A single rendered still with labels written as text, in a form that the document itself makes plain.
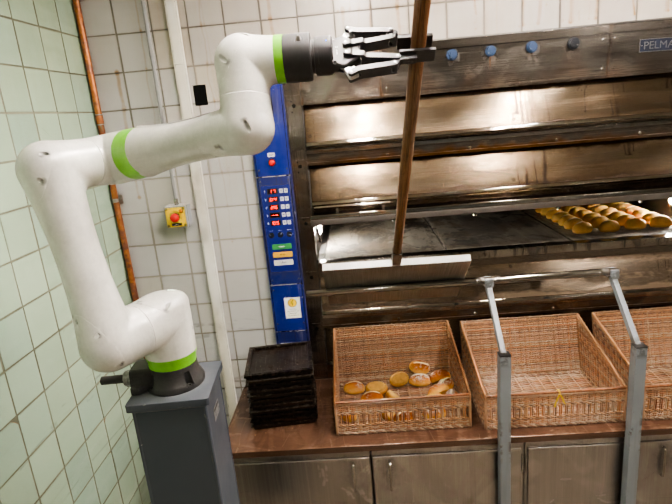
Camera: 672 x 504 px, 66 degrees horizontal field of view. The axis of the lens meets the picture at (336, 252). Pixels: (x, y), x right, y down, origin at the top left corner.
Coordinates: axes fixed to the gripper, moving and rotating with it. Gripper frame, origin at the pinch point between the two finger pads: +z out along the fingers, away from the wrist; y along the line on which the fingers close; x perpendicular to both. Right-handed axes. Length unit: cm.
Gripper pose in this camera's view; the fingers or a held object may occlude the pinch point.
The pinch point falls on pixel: (416, 48)
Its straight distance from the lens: 111.6
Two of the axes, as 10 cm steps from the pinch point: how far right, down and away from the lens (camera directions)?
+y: 0.5, 9.0, -4.4
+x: -0.6, -4.4, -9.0
